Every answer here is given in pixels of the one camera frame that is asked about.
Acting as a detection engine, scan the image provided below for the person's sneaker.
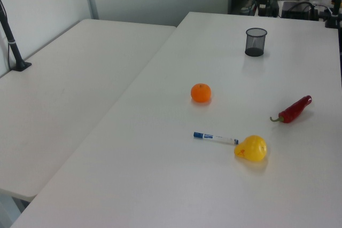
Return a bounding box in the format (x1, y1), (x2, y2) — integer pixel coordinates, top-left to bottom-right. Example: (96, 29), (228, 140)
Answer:
(240, 0), (255, 13)

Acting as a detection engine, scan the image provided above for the red chili pepper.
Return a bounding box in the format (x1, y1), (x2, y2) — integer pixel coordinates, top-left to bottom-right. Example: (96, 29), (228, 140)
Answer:
(269, 95), (313, 124)

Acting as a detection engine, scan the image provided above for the orange mandarin fruit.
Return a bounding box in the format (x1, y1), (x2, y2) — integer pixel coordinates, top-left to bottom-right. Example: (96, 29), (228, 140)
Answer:
(190, 83), (212, 104)

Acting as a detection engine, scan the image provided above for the blue and white marker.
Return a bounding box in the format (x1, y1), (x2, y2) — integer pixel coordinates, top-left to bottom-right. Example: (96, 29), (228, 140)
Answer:
(193, 131), (239, 146)

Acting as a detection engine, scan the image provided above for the yellow toy pear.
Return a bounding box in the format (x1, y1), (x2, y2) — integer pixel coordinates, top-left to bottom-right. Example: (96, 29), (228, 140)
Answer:
(234, 135), (268, 162)

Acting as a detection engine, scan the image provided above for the black clamp camera stand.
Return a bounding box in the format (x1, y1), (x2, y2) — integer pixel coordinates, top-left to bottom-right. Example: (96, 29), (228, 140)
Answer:
(324, 0), (342, 29)

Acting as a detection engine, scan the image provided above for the black electronics box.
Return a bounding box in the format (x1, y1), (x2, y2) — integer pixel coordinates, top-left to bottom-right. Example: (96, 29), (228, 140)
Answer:
(281, 1), (319, 21)

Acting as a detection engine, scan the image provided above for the black equipment base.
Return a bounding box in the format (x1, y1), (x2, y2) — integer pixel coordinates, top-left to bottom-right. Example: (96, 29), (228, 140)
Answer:
(257, 0), (279, 17)

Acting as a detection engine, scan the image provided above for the black cable on box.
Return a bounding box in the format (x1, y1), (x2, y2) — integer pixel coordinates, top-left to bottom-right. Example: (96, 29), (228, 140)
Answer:
(290, 1), (331, 21)

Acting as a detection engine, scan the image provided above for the black mesh pen cup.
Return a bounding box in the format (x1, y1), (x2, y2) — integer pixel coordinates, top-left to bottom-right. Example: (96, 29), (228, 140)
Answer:
(245, 27), (268, 58)

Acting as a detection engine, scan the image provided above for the black camera stand pole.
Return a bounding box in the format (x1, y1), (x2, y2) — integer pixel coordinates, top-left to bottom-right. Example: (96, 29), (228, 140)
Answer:
(0, 0), (33, 72)

